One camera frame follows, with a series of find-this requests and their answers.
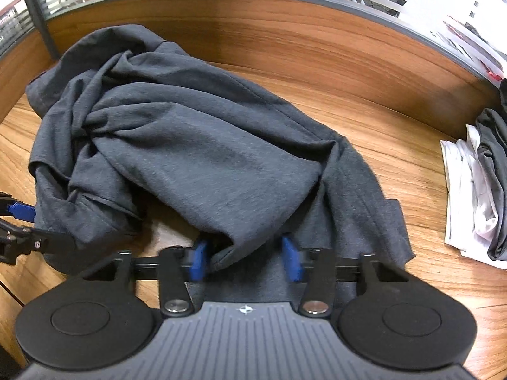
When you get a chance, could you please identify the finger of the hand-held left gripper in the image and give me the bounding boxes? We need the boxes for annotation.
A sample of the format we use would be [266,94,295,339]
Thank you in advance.
[0,192,37,222]
[0,219,77,266]

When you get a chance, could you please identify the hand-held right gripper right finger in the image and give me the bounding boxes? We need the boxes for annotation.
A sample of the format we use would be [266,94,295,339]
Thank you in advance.
[282,234,408,318]

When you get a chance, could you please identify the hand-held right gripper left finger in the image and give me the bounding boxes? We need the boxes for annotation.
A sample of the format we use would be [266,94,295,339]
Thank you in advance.
[79,241,209,318]

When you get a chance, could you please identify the dark grey pants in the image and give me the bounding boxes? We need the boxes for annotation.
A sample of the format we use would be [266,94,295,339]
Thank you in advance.
[26,24,415,315]

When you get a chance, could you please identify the white folded shirt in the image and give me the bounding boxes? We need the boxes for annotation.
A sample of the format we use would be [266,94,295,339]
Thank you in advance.
[440,124,502,264]

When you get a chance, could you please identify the grey folded garment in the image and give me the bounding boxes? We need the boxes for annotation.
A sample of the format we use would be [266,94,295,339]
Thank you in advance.
[474,108,507,263]

